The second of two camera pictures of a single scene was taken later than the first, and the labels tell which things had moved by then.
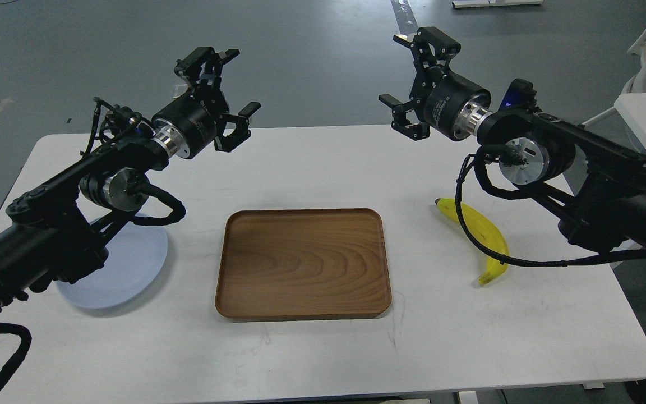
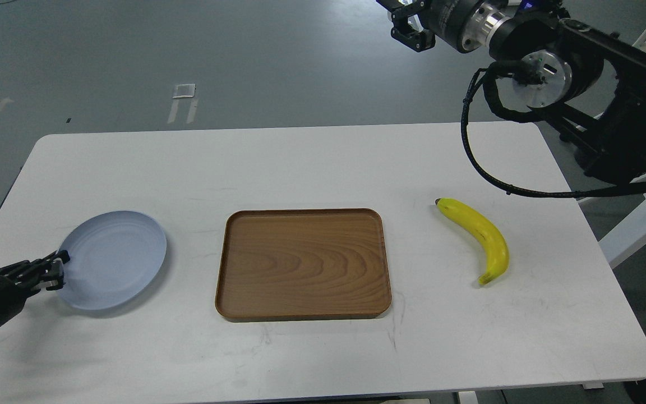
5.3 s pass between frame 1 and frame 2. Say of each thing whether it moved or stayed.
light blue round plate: stayed
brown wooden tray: stayed
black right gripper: moved
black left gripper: moved
